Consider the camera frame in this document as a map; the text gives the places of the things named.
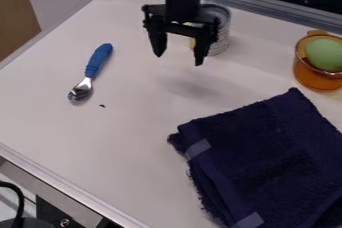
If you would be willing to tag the dark blue cloth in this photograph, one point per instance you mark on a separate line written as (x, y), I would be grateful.
(267, 162)

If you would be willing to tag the cardboard box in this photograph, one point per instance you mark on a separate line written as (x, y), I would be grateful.
(15, 12)

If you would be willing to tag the silver can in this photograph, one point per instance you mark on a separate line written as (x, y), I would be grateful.
(219, 28)

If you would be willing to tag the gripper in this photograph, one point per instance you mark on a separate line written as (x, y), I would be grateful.
(180, 22)

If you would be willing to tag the green toy ball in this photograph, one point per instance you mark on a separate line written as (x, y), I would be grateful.
(325, 54)

